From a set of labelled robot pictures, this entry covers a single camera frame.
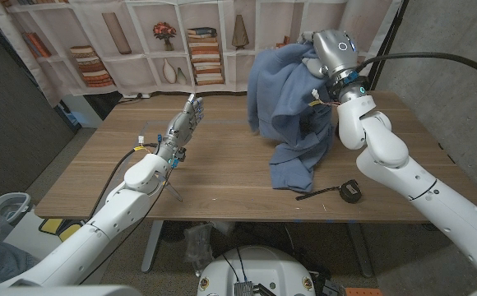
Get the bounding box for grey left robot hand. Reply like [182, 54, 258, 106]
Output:
[155, 93, 205, 164]

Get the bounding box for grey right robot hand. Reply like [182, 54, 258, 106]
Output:
[298, 29, 367, 102]

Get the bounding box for blue hoodie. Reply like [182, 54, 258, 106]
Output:
[246, 42, 338, 193]

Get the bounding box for black tape measure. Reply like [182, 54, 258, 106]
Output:
[294, 178, 363, 205]

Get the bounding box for printed bookshelf backdrop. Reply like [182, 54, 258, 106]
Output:
[0, 0, 404, 108]

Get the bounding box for white cabinet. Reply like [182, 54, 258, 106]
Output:
[61, 95, 104, 129]

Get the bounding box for clear plastic bag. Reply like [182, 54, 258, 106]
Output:
[183, 223, 215, 272]

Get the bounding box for grey table leg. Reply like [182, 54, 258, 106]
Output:
[141, 220, 165, 274]
[346, 221, 374, 279]

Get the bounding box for yellow black floor object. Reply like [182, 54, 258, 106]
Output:
[39, 217, 87, 243]

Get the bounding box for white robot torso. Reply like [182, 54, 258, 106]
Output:
[196, 245, 317, 296]

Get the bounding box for white grey plastic bin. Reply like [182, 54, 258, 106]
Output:
[0, 192, 33, 227]

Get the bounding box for person leg in jeans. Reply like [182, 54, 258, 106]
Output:
[0, 211, 40, 284]

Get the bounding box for orange box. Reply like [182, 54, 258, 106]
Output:
[345, 287, 383, 296]

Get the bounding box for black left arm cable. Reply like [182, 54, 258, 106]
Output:
[88, 141, 160, 219]

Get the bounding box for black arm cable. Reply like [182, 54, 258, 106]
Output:
[353, 52, 477, 86]
[88, 141, 160, 219]

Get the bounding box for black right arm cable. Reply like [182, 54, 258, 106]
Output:
[353, 52, 477, 86]

